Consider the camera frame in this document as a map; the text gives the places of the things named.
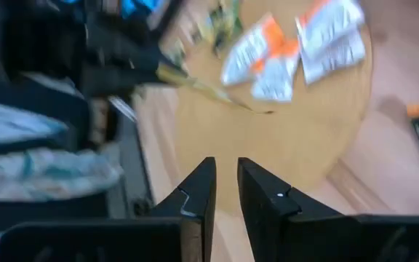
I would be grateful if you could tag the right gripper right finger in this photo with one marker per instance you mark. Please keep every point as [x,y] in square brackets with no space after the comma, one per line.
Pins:
[304,236]

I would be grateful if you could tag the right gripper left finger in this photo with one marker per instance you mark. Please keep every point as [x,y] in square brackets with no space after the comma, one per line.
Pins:
[166,236]

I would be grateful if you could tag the white and orange tea packet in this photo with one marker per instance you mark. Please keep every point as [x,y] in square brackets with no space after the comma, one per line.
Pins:
[246,62]
[327,25]
[276,83]
[335,63]

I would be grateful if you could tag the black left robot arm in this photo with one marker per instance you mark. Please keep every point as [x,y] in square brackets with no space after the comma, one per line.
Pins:
[42,40]

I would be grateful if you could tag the round woven placemat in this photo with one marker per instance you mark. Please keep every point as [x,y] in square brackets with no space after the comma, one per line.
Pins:
[267,145]

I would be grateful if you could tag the person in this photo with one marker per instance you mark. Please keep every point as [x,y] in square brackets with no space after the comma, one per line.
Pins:
[31,174]

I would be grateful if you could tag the black aluminium table frame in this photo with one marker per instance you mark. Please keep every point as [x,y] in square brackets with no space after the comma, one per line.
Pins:
[136,174]

